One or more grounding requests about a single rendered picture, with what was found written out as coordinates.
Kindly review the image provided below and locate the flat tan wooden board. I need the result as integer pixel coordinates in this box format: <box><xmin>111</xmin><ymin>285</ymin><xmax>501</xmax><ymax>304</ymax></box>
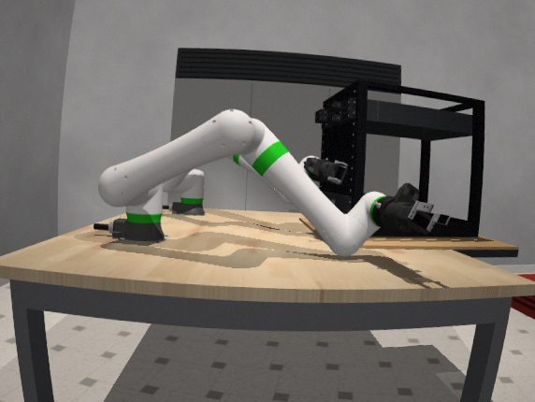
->
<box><xmin>299</xmin><ymin>218</ymin><xmax>519</xmax><ymax>250</ymax></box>

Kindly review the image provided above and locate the black server rack frame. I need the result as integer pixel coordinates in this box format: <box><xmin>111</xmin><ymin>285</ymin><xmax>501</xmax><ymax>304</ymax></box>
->
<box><xmin>319</xmin><ymin>79</ymin><xmax>484</xmax><ymax>238</ymax></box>

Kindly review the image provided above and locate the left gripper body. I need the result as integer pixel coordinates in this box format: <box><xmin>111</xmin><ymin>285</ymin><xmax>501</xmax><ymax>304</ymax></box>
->
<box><xmin>303</xmin><ymin>157</ymin><xmax>348</xmax><ymax>186</ymax></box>

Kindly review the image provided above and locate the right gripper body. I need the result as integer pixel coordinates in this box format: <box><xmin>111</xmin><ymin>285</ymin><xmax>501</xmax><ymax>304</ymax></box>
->
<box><xmin>372</xmin><ymin>183</ymin><xmax>432</xmax><ymax>235</ymax></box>

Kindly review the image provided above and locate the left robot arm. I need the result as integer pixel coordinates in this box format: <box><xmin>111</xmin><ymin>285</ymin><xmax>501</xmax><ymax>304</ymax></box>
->
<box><xmin>163</xmin><ymin>154</ymin><xmax>319</xmax><ymax>215</ymax></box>

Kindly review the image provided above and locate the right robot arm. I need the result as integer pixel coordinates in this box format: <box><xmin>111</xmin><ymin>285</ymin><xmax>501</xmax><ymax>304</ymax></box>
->
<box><xmin>94</xmin><ymin>109</ymin><xmax>386</xmax><ymax>256</ymax></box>

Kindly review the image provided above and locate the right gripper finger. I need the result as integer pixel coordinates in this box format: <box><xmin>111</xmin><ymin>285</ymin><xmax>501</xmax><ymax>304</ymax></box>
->
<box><xmin>408</xmin><ymin>200</ymin><xmax>434</xmax><ymax>220</ymax></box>
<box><xmin>427</xmin><ymin>213</ymin><xmax>451</xmax><ymax>232</ymax></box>

